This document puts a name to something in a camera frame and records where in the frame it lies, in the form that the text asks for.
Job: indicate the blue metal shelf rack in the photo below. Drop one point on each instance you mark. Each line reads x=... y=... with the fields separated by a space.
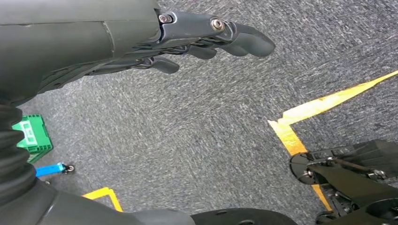
x=49 y=170

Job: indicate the yellow floor tape square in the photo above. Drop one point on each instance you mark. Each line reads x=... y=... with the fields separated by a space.
x=99 y=194
x=290 y=139

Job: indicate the open green plastic crate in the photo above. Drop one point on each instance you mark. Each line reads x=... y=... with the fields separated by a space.
x=40 y=133

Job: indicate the green folding plastic crate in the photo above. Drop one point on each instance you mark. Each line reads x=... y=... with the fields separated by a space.
x=39 y=156

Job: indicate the black left camera bracket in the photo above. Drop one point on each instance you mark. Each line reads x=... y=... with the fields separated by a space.
x=242 y=219

